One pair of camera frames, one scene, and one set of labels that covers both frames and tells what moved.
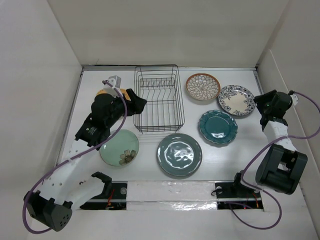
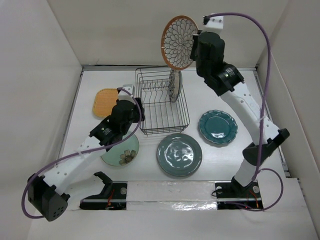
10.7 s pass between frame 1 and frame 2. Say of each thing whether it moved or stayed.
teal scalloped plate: stayed
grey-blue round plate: stayed
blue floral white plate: moved
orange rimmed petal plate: moved
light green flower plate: stayed
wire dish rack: stayed
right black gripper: moved
